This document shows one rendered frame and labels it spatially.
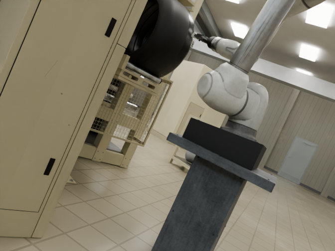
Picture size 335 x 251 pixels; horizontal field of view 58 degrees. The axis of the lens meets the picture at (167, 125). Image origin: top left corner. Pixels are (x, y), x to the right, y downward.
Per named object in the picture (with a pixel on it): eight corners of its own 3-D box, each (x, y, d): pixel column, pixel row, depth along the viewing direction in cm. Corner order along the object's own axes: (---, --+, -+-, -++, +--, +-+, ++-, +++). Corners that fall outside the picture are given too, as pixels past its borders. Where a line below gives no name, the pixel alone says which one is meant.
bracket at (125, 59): (120, 68, 195) (127, 54, 195) (95, 59, 225) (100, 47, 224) (124, 70, 198) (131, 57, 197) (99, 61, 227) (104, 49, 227)
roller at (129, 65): (121, 66, 200) (125, 61, 199) (119, 62, 203) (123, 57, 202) (159, 85, 224) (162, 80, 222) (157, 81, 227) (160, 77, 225)
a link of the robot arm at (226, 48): (212, 53, 176) (227, 58, 184) (230, 61, 165) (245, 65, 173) (219, 35, 173) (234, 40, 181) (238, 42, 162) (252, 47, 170)
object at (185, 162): (191, 178, 414) (216, 125, 409) (167, 161, 460) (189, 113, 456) (208, 183, 436) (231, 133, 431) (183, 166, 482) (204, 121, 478)
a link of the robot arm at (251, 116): (264, 134, 148) (281, 92, 148) (239, 122, 139) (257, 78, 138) (241, 127, 162) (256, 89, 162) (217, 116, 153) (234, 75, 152)
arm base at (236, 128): (254, 143, 161) (258, 134, 161) (255, 142, 140) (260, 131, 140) (222, 131, 166) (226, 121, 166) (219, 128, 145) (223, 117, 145)
